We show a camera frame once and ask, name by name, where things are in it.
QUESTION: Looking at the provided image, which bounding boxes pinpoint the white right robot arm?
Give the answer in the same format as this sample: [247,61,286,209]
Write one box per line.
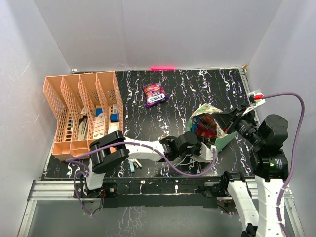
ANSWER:
[212,106,289,237]

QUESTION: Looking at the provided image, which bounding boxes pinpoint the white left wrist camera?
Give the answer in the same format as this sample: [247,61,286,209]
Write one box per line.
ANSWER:
[194,143,218,163]

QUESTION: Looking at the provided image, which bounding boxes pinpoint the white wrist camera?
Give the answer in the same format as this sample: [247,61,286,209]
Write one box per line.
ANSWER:
[194,143,218,163]
[242,90,266,116]

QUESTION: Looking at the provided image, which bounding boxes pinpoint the purple Fox's candy packet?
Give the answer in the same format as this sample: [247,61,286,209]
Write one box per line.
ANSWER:
[143,83,169,108]

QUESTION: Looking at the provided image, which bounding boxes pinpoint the small teal white clip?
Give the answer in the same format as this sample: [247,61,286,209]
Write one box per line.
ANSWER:
[129,158,143,173]

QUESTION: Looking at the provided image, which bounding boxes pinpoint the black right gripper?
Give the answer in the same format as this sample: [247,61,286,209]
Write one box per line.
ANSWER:
[211,103,264,147]

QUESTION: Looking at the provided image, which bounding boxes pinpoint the white papers in organizer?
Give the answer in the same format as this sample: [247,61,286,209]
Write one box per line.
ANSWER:
[78,104,120,140]

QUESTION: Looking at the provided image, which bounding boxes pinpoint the purple berries candy packet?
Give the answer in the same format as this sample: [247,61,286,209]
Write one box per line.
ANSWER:
[195,113,217,139]

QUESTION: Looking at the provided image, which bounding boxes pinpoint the orange plastic desk organizer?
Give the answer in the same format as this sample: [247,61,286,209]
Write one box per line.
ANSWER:
[43,71,124,161]

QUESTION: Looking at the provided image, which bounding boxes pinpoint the blue box in organizer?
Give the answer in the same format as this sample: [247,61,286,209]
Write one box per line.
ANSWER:
[110,113,119,122]

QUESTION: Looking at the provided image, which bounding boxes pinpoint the green illustrated paper gift bag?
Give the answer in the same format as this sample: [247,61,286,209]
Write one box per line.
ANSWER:
[185,103,237,159]

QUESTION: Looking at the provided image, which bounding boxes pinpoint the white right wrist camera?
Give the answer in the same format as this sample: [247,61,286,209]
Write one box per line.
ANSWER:
[242,90,266,116]

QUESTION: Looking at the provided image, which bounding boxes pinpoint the pink tape strip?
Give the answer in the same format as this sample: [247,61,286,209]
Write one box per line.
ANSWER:
[150,67,175,71]

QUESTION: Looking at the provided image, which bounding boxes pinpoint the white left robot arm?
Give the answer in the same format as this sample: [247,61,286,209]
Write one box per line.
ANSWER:
[84,131,212,197]

